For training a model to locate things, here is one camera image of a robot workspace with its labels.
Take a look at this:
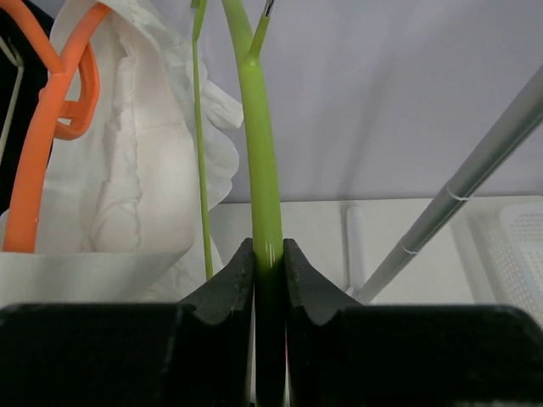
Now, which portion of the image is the navy plaid skirt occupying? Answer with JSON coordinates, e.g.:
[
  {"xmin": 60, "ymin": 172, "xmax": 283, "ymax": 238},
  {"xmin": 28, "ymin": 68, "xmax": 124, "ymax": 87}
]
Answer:
[{"xmin": 1, "ymin": 11, "xmax": 48, "ymax": 212}]

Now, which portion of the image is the white plastic basket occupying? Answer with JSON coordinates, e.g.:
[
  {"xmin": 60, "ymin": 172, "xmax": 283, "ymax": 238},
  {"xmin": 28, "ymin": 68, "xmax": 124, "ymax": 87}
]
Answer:
[{"xmin": 466, "ymin": 200, "xmax": 542, "ymax": 321}]

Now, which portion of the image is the orange plastic hanger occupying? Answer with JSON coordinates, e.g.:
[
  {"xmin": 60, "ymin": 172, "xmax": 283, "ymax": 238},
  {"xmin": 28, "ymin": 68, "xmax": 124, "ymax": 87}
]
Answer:
[{"xmin": 1, "ymin": 1, "xmax": 110, "ymax": 253}]

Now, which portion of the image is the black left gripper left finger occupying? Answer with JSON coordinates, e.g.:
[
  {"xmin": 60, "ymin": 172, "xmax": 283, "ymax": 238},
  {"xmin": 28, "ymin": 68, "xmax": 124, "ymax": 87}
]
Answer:
[{"xmin": 1, "ymin": 239, "xmax": 255, "ymax": 406}]

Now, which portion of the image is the green plastic hanger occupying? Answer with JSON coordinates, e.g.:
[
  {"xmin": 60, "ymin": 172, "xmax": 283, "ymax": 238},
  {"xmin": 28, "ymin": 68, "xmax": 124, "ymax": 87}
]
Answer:
[{"xmin": 170, "ymin": 1, "xmax": 286, "ymax": 406}]

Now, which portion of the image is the white pleated skirt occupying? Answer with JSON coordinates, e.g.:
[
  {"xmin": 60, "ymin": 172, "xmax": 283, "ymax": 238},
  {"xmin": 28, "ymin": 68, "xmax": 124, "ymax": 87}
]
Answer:
[{"xmin": 1, "ymin": 1, "xmax": 244, "ymax": 305}]

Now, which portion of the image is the cream hanger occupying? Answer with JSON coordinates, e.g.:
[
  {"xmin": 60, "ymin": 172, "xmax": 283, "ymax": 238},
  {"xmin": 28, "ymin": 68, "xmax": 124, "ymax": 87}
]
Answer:
[{"xmin": 1, "ymin": 39, "xmax": 25, "ymax": 156}]

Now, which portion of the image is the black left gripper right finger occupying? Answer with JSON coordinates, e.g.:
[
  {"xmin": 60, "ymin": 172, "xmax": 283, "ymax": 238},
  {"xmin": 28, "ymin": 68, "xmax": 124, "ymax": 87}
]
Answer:
[{"xmin": 283, "ymin": 239, "xmax": 542, "ymax": 406}]

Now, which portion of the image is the silver clothes rack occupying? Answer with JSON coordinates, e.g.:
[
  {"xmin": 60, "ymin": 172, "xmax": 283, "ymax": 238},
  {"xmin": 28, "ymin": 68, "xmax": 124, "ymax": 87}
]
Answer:
[{"xmin": 354, "ymin": 69, "xmax": 542, "ymax": 304}]

